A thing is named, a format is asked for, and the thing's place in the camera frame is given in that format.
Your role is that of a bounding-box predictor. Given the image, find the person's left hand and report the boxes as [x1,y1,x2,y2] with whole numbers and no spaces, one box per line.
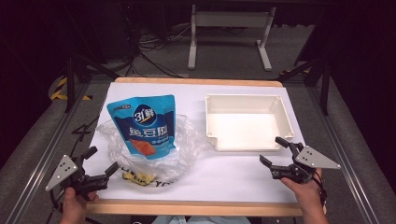
[59,187,101,224]

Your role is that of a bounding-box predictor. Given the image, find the white plastic box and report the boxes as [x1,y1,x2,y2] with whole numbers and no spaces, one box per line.
[204,93,295,153]

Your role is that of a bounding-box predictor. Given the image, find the aluminium frame rail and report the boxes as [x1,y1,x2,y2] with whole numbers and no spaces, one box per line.
[306,85,382,224]
[4,81,92,224]

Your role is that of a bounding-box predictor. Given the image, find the white metal stand frame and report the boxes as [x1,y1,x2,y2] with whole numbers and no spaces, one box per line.
[187,4,277,72]

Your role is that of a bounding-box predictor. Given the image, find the clear plastic bag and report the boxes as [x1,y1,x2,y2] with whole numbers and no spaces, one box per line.
[95,113,209,185]

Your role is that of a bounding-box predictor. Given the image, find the crumpled yellow wrapper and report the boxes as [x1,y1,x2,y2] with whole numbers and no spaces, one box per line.
[121,172,158,187]

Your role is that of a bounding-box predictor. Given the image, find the blue snack pouch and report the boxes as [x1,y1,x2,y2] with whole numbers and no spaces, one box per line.
[106,94,177,161]

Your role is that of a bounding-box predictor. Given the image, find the person's right hand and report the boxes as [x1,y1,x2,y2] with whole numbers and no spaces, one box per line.
[279,168,325,213]

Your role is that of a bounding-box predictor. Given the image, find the black floor cables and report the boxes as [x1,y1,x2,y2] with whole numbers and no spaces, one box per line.
[122,24,192,78]

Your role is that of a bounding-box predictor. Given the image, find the black metal stand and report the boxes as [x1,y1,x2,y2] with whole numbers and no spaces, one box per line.
[64,52,120,114]
[278,57,332,117]

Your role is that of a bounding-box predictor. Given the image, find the white table sheet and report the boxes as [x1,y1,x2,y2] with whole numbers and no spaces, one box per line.
[83,81,307,204]

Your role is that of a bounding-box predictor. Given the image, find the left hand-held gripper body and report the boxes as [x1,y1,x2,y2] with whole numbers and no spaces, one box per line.
[45,154,110,201]

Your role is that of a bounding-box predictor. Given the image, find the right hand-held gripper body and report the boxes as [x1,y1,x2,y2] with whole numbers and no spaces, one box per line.
[269,141,342,185]

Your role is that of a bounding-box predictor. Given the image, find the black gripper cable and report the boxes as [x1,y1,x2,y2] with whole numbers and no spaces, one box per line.
[312,169,329,208]
[46,189,64,224]

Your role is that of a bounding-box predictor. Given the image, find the yellow black hazard tape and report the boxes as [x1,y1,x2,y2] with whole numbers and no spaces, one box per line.
[49,76,93,102]

